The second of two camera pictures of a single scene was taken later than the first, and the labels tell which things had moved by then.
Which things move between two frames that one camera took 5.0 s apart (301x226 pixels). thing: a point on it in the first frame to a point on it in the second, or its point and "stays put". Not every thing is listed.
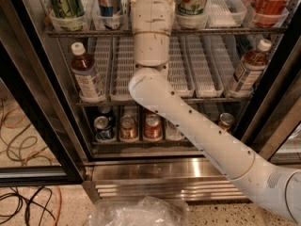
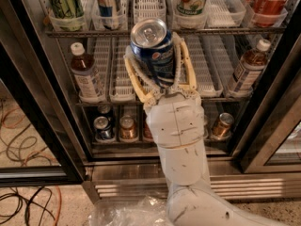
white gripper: (152, 15) to (176, 121)
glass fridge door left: (39, 138) stays put
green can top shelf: (67, 11) stays put
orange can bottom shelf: (226, 121) stays put
